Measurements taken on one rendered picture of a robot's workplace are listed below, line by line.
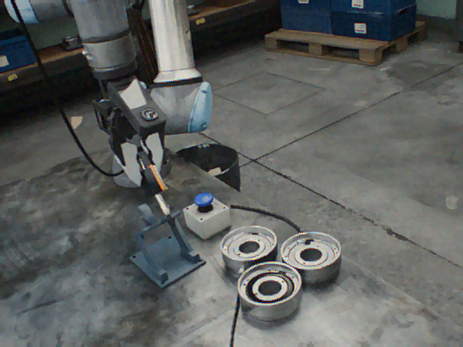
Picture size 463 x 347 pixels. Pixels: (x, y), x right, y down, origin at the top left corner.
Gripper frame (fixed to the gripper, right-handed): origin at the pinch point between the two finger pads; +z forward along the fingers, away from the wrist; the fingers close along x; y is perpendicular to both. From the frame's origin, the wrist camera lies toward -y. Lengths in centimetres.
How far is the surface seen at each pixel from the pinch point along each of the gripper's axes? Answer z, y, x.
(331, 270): 17.1, -26.0, -16.8
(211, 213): 15.1, 2.0, -12.0
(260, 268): 16.4, -17.3, -8.6
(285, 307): 16.9, -26.9, -5.3
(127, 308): 19.6, -4.6, 12.1
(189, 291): 19.6, -9.2, 1.9
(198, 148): 59, 109, -73
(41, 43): 52, 378, -98
